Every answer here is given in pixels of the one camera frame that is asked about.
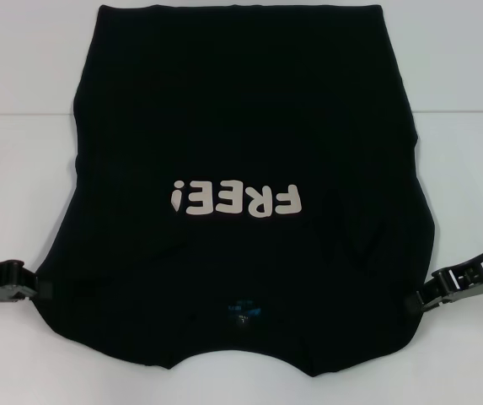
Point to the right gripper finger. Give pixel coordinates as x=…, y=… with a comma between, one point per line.
x=414, y=304

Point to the black t-shirt with FREE print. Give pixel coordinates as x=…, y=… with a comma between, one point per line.
x=241, y=126

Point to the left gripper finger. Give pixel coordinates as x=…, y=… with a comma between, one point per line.
x=44, y=290

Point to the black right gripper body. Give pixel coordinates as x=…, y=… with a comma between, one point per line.
x=464, y=276

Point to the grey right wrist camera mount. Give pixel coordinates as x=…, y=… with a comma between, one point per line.
x=477, y=293

